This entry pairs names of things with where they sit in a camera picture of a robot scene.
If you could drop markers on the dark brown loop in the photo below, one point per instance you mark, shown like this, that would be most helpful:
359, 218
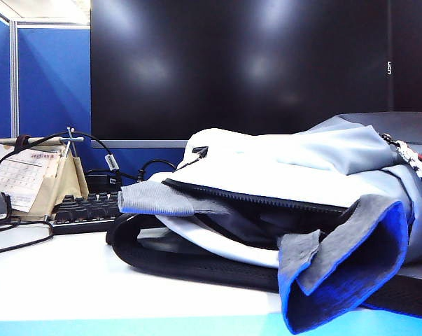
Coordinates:
21, 141

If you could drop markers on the black hub box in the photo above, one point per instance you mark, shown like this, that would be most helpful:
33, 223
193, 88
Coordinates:
102, 180

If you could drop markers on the large black monitor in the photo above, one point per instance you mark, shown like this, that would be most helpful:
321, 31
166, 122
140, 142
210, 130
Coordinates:
231, 70

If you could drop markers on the light gray backpack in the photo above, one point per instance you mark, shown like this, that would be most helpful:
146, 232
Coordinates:
266, 168

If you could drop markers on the gray clothes with blue lining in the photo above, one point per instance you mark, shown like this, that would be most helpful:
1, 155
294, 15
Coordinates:
354, 266

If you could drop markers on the metal cross rod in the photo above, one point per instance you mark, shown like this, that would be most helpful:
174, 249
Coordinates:
70, 137

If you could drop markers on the black portrait monitor with logo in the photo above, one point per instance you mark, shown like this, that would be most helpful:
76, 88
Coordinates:
415, 52

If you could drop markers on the beige desk calendar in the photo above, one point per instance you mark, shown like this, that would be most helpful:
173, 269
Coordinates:
18, 178

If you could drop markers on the black keyboard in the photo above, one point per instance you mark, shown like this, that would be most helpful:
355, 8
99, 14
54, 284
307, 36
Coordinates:
84, 213

